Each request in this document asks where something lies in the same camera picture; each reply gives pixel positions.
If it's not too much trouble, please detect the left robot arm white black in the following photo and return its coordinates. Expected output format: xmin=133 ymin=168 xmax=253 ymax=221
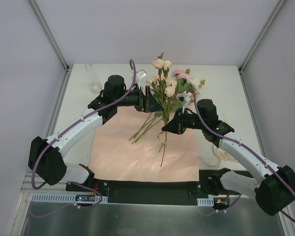
xmin=28 ymin=75 xmax=163 ymax=191

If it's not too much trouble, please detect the shiny metal front panel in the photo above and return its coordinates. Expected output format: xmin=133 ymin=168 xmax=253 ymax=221
xmin=21 ymin=197 xmax=284 ymax=236

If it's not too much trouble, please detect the white cable duct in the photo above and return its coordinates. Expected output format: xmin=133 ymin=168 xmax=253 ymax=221
xmin=198 ymin=195 xmax=230 ymax=207
xmin=31 ymin=193 xmax=108 ymax=204

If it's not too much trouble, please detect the right aluminium frame post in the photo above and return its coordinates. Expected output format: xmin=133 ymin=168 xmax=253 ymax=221
xmin=238 ymin=0 xmax=288 ymax=75

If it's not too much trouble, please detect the left aluminium frame post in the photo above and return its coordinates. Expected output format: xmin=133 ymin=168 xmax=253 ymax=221
xmin=27 ymin=0 xmax=71 ymax=72

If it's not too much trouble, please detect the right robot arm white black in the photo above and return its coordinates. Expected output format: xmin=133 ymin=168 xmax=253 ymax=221
xmin=162 ymin=96 xmax=295 ymax=216

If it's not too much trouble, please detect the front aluminium rail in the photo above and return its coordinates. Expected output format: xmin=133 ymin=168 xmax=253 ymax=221
xmin=21 ymin=172 xmax=69 ymax=192

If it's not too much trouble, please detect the peach flower stem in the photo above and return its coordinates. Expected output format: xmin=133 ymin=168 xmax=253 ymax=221
xmin=145 ymin=52 xmax=178 ymax=168

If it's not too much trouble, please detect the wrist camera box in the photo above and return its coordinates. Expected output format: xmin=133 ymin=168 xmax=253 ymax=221
xmin=136 ymin=69 xmax=147 ymax=87
xmin=177 ymin=91 xmax=191 ymax=112

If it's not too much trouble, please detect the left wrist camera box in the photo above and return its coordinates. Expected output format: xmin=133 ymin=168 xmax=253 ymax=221
xmin=136 ymin=69 xmax=147 ymax=87

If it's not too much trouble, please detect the pink artificial flower bouquet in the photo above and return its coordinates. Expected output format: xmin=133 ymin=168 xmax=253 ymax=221
xmin=129 ymin=67 xmax=207 ymax=144

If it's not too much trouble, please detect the aluminium frame post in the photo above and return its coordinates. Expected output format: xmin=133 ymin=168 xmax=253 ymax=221
xmin=238 ymin=0 xmax=288 ymax=75
xmin=27 ymin=0 xmax=71 ymax=72

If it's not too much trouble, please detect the pink wrapping paper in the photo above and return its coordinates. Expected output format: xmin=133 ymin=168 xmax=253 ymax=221
xmin=88 ymin=107 xmax=199 ymax=182

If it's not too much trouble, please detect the clear glass vase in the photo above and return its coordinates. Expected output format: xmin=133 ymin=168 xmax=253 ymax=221
xmin=85 ymin=63 xmax=102 ymax=94

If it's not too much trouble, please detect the right white cable duct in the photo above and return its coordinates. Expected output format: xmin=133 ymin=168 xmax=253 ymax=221
xmin=198 ymin=195 xmax=230 ymax=207

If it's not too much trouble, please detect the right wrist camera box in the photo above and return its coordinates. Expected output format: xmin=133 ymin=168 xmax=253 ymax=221
xmin=177 ymin=91 xmax=191 ymax=112

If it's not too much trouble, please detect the left white cable duct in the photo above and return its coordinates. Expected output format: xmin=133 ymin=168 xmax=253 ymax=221
xmin=31 ymin=193 xmax=108 ymax=204

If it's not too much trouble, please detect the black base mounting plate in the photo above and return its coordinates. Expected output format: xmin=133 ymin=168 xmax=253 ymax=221
xmin=63 ymin=165 xmax=256 ymax=207

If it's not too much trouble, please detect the cream ribbon gold lettering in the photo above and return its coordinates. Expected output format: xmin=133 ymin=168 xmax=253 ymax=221
xmin=199 ymin=145 xmax=238 ymax=167

